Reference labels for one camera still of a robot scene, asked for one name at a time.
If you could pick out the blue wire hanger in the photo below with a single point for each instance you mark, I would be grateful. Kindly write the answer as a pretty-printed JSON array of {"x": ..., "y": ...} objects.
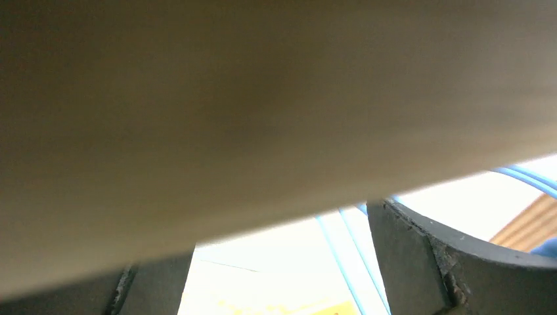
[
  {"x": 542, "y": 183},
  {"x": 340, "y": 265},
  {"x": 356, "y": 222}
]

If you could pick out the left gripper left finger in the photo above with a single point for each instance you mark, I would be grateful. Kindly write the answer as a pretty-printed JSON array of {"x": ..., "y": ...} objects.
[{"x": 149, "y": 288}]

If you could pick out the wooden clothes rack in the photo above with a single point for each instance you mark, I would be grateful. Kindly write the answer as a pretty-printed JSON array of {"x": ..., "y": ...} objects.
[{"x": 130, "y": 130}]

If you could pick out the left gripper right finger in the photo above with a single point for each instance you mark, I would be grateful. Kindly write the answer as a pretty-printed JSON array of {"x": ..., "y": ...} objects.
[{"x": 430, "y": 268}]

